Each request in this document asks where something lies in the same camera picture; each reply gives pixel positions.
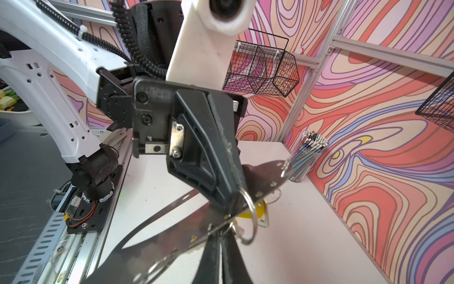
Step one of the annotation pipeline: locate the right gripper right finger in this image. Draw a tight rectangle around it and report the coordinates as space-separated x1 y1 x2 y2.
221 231 253 284

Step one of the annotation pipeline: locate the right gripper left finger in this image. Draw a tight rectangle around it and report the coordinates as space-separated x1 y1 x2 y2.
200 233 221 284

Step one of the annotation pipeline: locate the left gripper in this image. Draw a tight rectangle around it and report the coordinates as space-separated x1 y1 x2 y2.
96 67 247 214

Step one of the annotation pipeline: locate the yellow tag key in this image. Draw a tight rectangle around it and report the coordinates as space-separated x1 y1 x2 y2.
238 200 270 228

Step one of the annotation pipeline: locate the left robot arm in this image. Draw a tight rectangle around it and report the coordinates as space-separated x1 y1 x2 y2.
1 1 255 215

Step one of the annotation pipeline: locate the metal cup of pens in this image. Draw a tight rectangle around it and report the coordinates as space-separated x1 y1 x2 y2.
288 130 329 183

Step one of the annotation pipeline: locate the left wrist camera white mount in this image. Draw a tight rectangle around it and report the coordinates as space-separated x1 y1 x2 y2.
166 1 256 91

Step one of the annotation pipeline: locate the black wire basket left wall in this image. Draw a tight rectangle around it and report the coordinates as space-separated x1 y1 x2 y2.
223 28 300 98

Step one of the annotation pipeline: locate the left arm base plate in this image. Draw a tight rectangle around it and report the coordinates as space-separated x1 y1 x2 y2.
56 165 123 234

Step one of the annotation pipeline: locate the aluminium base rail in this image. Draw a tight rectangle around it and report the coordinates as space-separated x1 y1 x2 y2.
13 129 132 284

